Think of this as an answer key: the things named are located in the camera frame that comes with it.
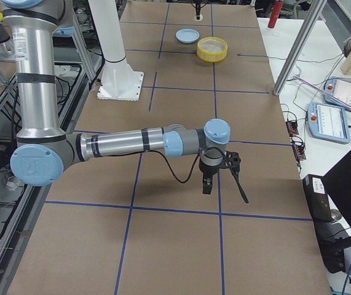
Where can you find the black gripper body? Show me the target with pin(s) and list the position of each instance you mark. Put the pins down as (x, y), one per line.
(197, 5)
(207, 171)

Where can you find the white steamed bun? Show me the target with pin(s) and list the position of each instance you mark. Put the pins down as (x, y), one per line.
(198, 17)

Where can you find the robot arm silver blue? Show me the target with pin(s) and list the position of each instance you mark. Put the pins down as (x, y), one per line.
(45, 150)

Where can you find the yellow bamboo steamer basket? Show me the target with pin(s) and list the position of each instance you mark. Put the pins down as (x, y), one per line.
(212, 49)

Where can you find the light blue plate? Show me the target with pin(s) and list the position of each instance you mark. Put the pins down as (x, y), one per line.
(187, 35)

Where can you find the red cylinder bottle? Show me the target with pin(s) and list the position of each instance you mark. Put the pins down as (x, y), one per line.
(275, 13)

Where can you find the orange black connector board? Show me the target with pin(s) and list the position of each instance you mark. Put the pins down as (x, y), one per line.
(292, 127)

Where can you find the black desktop computer box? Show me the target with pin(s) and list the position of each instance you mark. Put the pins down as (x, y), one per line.
(317, 200)

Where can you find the near teach pendant tablet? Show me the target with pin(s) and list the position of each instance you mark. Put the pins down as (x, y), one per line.
(328, 122)

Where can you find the teach pendant tablet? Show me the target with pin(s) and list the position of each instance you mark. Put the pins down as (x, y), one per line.
(340, 88)
(328, 122)

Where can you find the far teach pendant tablet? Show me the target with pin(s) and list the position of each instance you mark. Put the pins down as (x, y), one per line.
(340, 88)

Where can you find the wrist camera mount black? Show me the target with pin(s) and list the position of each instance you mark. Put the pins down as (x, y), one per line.
(231, 160)

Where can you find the white pedestal column base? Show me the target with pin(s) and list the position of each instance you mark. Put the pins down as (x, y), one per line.
(118, 81)

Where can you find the aluminium frame post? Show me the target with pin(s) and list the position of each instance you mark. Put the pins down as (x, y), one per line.
(303, 34)

